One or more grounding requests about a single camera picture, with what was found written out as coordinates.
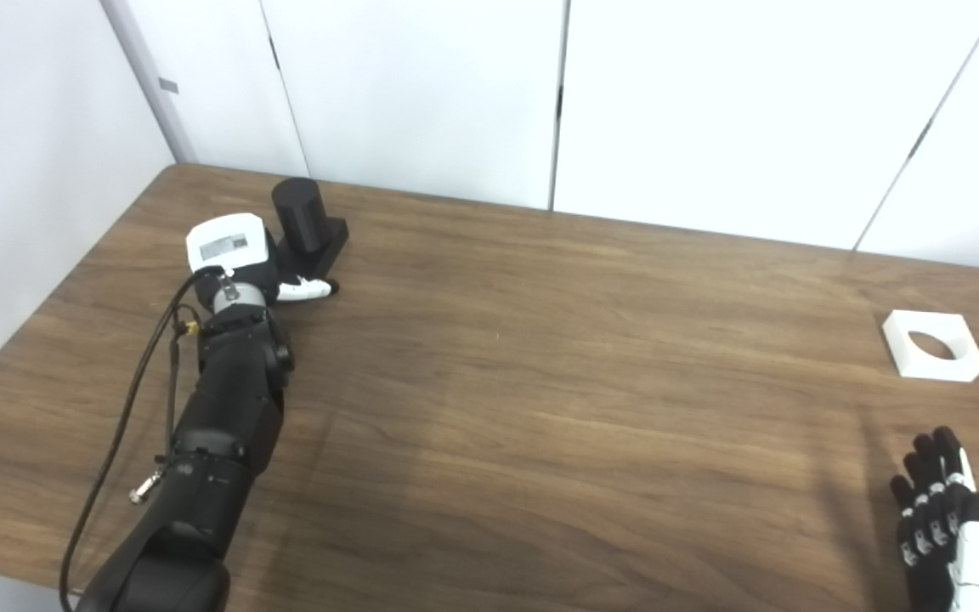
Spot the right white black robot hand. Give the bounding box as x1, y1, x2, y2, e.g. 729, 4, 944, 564
890, 426, 979, 612

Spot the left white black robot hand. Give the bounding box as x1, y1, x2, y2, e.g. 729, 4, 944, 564
185, 212, 341, 309

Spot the black peg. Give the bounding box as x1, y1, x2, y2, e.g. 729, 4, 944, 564
272, 177, 349, 281

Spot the white square piece with hole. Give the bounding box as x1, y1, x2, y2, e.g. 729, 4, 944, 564
881, 310, 979, 383

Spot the grey wall corner post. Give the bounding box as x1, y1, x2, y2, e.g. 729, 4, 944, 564
101, 0, 199, 164

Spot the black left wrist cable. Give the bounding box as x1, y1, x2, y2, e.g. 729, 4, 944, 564
59, 266, 231, 609

